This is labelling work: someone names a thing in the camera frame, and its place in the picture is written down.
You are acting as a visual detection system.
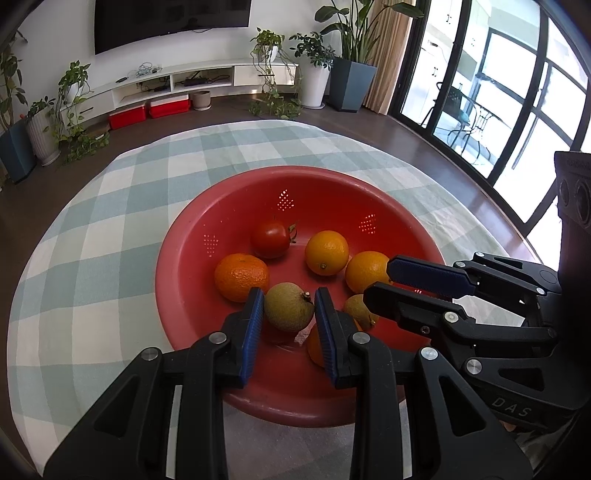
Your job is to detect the dark orange mandarin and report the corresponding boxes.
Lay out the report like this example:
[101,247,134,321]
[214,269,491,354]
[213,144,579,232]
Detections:
[214,253,270,304]

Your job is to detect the red tomato with stem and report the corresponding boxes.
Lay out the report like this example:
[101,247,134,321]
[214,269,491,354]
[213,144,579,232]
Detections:
[250,220,297,260]

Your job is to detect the long trailing pothos plant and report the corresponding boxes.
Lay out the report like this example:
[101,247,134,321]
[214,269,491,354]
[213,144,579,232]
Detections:
[247,28,303,121]

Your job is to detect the beige curtain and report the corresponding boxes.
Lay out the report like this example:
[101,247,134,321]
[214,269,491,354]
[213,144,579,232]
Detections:
[362,0,419,116]

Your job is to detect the light orange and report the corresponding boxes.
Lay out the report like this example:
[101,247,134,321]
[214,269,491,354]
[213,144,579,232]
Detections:
[307,324,329,368]
[305,230,350,276]
[345,250,393,295]

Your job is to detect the plant in ribbed white pot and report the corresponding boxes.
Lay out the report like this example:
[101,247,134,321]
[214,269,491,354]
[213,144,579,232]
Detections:
[25,97,62,167]

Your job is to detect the broad-leaved plant in grey-blue planter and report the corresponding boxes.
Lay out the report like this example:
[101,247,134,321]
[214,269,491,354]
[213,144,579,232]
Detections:
[315,0,426,113]

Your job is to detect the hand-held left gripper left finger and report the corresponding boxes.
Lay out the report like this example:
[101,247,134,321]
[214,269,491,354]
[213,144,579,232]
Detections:
[44,287,265,480]

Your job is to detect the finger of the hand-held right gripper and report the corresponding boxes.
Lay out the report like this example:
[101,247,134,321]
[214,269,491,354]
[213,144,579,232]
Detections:
[362,281,568,397]
[386,251,563,326]

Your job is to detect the brown round fruit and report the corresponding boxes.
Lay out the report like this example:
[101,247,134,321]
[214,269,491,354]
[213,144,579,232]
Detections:
[263,282,315,333]
[342,294,380,330]

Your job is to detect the black outdoor chair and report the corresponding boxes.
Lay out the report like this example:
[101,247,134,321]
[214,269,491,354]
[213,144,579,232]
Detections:
[420,82,478,144]

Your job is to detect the schefflera in tall white pot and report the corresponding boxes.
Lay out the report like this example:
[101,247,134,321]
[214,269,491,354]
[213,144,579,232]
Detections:
[288,31,335,110]

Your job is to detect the green white checked tablecloth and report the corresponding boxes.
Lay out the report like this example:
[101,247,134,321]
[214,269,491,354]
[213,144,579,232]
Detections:
[7,119,541,480]

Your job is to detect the black framed glass doors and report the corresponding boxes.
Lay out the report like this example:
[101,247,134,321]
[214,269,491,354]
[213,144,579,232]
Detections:
[392,0,591,259]

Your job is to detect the black wall television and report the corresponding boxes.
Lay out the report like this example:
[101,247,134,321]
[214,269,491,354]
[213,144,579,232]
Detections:
[93,0,252,55]

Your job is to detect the trailing pothos in white pot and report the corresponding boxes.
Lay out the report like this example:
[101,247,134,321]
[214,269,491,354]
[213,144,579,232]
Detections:
[51,61,112,164]

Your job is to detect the red plastic colander basin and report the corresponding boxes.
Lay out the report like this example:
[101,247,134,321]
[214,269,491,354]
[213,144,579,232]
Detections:
[155,165,448,428]

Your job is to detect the white television cabinet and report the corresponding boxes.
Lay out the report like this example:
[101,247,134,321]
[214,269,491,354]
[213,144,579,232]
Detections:
[60,59,300,125]

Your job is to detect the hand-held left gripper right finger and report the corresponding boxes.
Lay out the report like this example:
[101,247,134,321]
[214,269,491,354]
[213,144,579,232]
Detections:
[314,286,534,480]

